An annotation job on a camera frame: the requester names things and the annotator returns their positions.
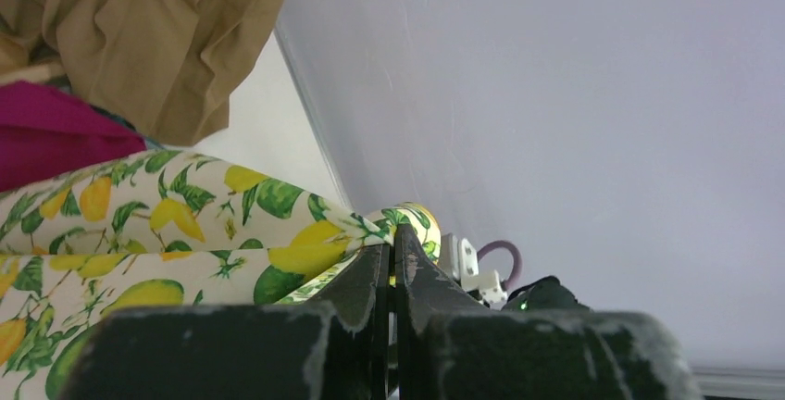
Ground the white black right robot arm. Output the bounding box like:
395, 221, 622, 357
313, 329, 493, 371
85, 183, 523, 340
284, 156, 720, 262
502, 275, 590, 311

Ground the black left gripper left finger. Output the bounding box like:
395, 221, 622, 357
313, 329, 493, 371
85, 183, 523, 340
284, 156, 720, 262
59, 245, 390, 399

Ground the brown skirt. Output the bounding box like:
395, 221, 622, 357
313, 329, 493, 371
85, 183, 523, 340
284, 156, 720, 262
1, 0, 284, 146

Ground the magenta cloth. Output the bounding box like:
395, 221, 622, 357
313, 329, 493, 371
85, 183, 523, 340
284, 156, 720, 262
1, 81, 146, 192

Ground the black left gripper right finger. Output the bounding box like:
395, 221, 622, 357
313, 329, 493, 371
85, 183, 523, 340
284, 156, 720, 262
394, 224, 702, 399

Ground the yellow patterned cloth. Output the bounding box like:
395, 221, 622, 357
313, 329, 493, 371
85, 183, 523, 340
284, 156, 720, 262
1, 149, 441, 399

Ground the teal plastic basket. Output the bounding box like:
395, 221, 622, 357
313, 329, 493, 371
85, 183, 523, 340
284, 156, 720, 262
91, 106, 165, 150

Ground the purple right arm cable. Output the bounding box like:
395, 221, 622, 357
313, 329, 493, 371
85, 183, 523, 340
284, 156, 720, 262
475, 239, 524, 291

